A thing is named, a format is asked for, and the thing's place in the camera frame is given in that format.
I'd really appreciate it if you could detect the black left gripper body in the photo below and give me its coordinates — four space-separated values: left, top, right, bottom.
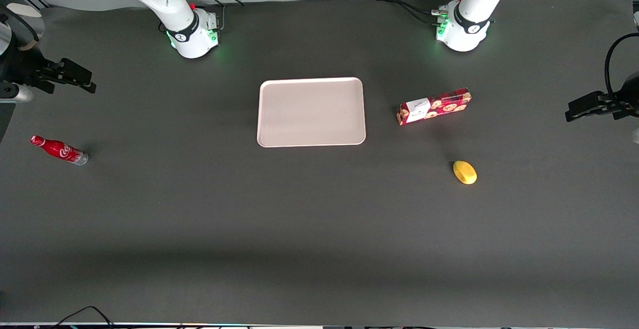
599 71 639 120

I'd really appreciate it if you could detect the red coke bottle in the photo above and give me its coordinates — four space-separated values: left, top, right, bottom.
30 135 89 166

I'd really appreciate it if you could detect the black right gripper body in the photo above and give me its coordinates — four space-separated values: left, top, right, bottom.
0 44 63 95

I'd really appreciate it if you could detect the beige rectangular tray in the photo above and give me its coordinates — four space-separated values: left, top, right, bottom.
257 77 366 148

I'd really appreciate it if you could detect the black left arm base cable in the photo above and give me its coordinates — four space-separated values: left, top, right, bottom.
377 0 466 27

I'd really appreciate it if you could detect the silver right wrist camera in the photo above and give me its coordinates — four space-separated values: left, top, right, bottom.
0 83 35 104

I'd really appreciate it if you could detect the red cookie box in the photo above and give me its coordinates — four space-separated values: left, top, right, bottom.
396 87 472 126

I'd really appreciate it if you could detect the yellow lemon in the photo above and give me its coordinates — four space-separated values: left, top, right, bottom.
452 160 478 185

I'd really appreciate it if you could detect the white oval object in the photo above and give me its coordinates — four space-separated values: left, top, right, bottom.
5 2 43 18

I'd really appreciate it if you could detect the black cable at table edge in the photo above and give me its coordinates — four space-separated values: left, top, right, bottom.
50 306 116 329

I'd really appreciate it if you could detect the black looped gripper cable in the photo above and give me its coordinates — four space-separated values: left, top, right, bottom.
605 33 639 96

